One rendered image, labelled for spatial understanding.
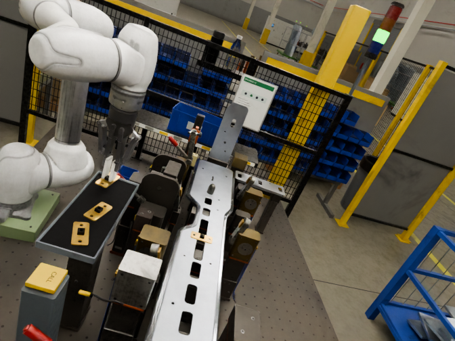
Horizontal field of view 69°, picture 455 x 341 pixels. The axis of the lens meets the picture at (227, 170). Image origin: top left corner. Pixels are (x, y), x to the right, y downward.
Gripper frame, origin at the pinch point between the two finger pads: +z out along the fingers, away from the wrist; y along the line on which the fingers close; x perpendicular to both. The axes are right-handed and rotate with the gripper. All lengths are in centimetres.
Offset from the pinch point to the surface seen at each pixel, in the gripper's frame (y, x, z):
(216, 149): 16, 90, 18
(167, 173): 11.9, 19.6, 4.8
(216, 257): 39.8, 12.1, 23.5
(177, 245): 25.6, 8.8, 23.1
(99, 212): 5.1, -11.8, 6.7
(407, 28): 165, 502, -111
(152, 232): 18.1, 0.3, 15.5
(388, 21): 74, 128, -74
